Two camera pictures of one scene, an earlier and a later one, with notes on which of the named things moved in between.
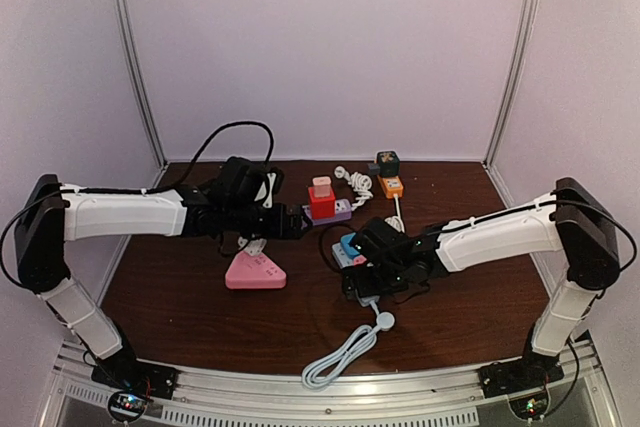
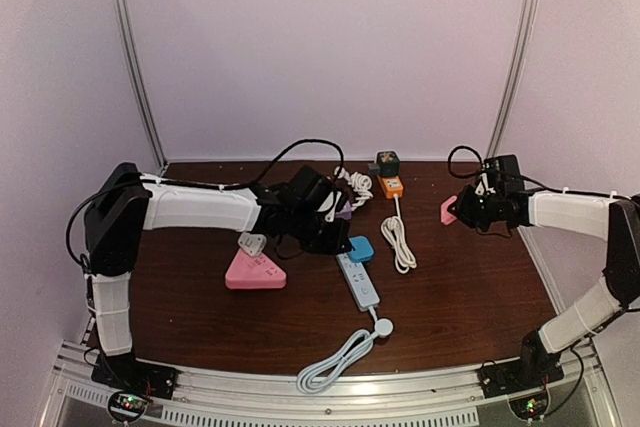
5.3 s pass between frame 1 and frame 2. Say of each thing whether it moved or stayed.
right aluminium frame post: stayed
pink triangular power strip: stayed
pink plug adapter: moved
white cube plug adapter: stayed
